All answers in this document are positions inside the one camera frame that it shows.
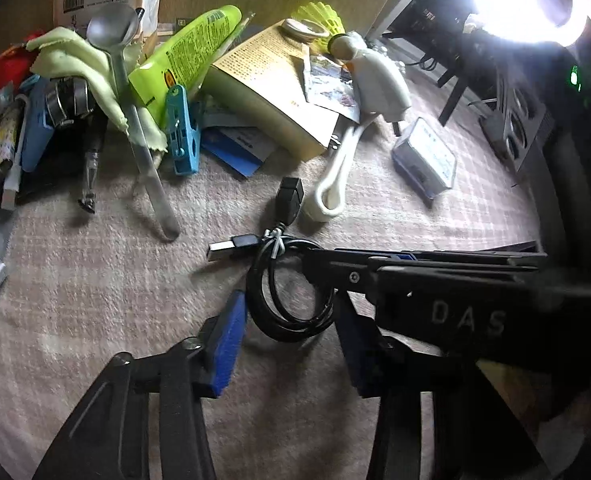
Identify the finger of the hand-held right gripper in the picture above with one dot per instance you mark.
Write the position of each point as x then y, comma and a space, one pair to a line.
450, 258
340, 272

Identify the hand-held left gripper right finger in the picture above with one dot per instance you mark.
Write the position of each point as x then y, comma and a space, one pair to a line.
356, 355

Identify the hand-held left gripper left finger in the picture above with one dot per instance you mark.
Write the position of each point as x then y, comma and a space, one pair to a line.
228, 345

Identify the clear plastic box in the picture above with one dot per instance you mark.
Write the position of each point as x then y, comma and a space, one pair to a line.
425, 150

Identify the black perforated stand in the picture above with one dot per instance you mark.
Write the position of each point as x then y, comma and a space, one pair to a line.
525, 125

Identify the black chair leg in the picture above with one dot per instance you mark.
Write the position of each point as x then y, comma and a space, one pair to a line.
453, 102

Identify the blue paper packet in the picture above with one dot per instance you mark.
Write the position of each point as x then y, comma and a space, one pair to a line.
240, 152

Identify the printed snack sachet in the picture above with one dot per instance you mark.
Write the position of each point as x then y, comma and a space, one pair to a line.
328, 85

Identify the blue clothes clip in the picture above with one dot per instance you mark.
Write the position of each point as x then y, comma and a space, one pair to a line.
183, 140

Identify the beige cardboard box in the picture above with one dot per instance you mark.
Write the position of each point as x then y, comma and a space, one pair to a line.
260, 75

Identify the clear ballpoint pen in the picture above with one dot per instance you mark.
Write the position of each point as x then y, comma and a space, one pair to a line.
91, 165

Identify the white ear hook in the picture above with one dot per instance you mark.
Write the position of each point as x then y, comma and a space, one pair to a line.
320, 34

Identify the yellow green shuttlecock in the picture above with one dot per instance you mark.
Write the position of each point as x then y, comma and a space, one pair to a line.
320, 15

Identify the green tube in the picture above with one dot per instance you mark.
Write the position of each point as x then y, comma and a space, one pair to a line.
190, 50

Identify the light green cloth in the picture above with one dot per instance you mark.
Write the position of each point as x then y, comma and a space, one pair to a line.
75, 52

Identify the metal spoon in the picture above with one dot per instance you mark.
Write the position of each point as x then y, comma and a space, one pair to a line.
113, 25

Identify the red packet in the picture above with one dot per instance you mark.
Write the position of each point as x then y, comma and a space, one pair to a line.
0, 72

